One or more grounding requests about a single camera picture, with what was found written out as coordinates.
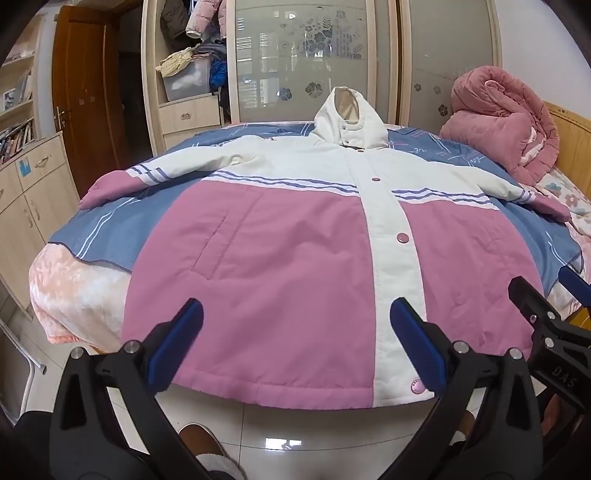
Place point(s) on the pink and white hooded jacket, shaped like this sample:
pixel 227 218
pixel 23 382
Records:
pixel 277 258

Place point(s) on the grey folded clothes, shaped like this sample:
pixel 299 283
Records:
pixel 210 50

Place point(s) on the blue striped bedsheet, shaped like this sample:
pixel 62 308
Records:
pixel 106 230

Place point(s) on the beige bookshelf cabinet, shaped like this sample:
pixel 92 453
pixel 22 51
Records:
pixel 27 221

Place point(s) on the floral bedsheet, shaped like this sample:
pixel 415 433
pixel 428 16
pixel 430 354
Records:
pixel 561 189

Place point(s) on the clear plastic storage box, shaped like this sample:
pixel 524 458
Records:
pixel 184 83

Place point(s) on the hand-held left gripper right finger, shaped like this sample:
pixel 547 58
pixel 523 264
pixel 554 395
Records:
pixel 415 341

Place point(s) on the pale yellow crumpled cloth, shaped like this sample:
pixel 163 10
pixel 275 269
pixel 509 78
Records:
pixel 175 62

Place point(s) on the beige wardrobe with glass doors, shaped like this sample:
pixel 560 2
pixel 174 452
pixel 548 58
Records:
pixel 323 69

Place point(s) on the wooden bed headboard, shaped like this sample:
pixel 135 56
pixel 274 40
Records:
pixel 575 138

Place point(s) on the peach fleece blanket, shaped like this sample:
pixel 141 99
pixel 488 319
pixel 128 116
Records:
pixel 78 295

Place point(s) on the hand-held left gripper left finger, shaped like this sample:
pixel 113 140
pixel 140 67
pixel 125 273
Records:
pixel 178 332

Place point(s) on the brown wooden door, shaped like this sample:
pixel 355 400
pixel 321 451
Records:
pixel 83 92

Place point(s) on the brown slipper with white lining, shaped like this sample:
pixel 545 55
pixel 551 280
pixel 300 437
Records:
pixel 203 443

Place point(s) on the blue clothes pile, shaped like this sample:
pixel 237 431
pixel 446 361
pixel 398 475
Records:
pixel 218 74

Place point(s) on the row of books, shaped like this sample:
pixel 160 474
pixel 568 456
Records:
pixel 16 141

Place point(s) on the pink hanging puffer coat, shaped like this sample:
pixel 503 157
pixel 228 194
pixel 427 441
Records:
pixel 205 18

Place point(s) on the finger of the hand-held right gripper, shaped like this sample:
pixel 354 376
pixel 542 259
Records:
pixel 576 286
pixel 561 346

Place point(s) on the pink rolled quilt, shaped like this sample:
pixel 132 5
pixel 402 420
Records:
pixel 494 115

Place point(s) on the dark brown hanging coat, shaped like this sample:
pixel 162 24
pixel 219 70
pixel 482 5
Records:
pixel 173 23

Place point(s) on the white metal frame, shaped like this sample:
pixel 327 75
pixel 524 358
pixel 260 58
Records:
pixel 21 346

